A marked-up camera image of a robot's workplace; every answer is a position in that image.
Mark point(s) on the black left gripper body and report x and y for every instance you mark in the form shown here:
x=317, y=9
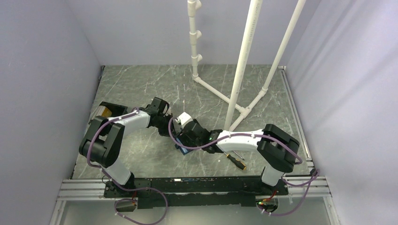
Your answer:
x=163, y=124

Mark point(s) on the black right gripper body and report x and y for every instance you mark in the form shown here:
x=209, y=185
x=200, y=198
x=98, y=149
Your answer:
x=187, y=141

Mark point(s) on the dark blue card holder wallet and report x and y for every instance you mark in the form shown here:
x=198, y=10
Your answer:
x=184, y=151

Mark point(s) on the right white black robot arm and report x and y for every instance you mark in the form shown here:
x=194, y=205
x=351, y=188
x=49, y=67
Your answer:
x=278, y=148

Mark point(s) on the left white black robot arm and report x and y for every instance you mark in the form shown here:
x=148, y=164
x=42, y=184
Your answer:
x=102, y=141

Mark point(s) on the black card storage box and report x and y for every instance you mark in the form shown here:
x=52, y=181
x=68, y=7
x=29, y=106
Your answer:
x=106, y=109

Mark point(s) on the lower yellow black screwdriver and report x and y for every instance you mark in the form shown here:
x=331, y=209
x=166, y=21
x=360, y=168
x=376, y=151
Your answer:
x=235, y=161

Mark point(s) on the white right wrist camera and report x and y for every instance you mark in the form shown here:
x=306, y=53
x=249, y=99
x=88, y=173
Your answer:
x=183, y=119

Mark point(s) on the white PVC pipe frame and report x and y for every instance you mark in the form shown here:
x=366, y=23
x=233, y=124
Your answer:
x=236, y=113

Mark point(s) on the aluminium extrusion rail frame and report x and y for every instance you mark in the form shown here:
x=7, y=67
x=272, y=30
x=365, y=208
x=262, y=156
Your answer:
x=301, y=187

